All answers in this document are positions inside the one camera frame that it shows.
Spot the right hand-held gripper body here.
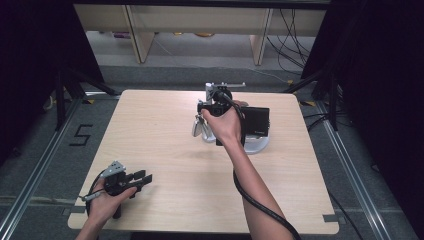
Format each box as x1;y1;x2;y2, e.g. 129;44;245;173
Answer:
203;81;247;118

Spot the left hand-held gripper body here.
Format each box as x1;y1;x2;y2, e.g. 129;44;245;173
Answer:
99;160;138;220

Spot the black leather wallet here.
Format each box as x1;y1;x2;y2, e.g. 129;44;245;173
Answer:
239;106;271;138

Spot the white key stand with tray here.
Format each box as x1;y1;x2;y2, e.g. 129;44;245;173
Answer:
198;82;271;155

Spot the person's left hand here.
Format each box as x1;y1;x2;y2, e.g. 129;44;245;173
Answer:
86;185;138;228

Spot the person's right hand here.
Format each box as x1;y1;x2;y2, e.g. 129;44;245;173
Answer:
201;99;248;147

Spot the light wooden desk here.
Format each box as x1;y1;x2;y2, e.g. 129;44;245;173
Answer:
73;3;328;66

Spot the black metal stand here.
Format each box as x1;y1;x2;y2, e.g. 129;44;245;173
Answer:
54;68;122;132
283;69;342;132

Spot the black curtain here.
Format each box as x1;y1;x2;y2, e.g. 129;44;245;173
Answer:
300;0;424;232
0;0;105;165

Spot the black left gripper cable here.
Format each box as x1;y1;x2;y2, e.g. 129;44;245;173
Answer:
85;169;109;218

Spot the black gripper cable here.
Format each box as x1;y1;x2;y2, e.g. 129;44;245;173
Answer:
214;89;303;240
85;169;109;218

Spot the grey cable plug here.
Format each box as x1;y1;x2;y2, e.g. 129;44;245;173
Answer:
79;190;105;203

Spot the aluminium floor rail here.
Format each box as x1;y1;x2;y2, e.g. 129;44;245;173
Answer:
314;99;392;240
0;97;83;240

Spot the bundle of black floor cables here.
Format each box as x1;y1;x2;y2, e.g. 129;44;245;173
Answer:
265;8;318;75

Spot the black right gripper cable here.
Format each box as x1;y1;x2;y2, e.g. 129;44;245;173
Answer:
214;89;303;240

